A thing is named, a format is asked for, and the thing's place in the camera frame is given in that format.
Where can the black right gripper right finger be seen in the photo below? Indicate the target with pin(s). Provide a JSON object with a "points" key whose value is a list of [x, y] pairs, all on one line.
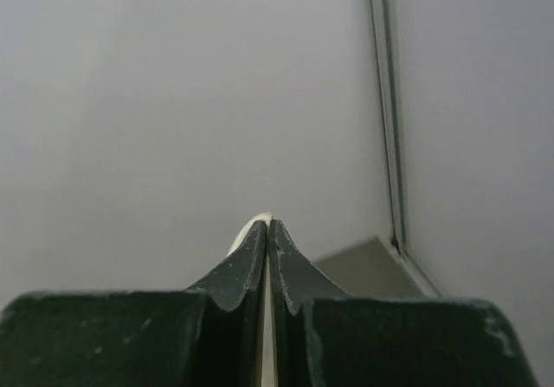
{"points": [[324, 336]]}

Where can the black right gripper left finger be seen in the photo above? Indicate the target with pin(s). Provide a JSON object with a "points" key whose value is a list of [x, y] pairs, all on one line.
{"points": [[208, 334]]}

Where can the white t shirt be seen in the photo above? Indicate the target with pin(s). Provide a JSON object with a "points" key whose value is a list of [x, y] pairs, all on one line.
{"points": [[267, 372]]}

